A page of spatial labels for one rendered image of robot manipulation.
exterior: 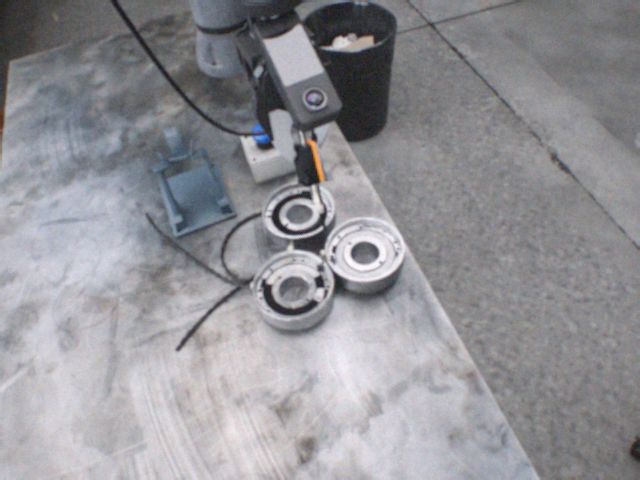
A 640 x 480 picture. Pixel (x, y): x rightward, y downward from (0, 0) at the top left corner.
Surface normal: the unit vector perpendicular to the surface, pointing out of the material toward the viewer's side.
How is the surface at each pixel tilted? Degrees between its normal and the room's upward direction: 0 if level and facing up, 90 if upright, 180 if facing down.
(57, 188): 0
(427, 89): 0
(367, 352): 0
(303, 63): 31
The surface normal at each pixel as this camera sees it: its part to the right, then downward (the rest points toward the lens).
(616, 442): -0.10, -0.60
